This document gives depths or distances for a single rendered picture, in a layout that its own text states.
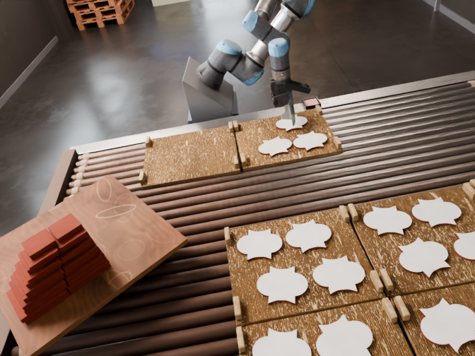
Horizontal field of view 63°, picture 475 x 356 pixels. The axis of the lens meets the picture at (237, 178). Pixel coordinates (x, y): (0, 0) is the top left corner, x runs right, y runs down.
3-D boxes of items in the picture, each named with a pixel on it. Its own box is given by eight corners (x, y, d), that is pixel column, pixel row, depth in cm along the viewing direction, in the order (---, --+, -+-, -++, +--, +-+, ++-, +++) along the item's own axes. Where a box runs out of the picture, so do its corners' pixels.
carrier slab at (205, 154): (148, 142, 184) (147, 139, 183) (233, 127, 183) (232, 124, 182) (141, 190, 157) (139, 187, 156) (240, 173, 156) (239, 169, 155)
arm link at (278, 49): (288, 35, 153) (287, 44, 147) (290, 61, 160) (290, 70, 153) (268, 37, 155) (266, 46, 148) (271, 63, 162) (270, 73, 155)
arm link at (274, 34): (274, 21, 161) (271, 31, 153) (295, 38, 164) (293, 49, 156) (262, 36, 166) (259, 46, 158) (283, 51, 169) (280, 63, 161)
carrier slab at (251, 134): (233, 126, 183) (233, 123, 182) (318, 111, 183) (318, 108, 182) (243, 171, 156) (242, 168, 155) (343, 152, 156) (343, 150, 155)
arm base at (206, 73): (197, 65, 207) (207, 50, 202) (220, 81, 212) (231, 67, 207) (193, 76, 195) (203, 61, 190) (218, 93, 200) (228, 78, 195)
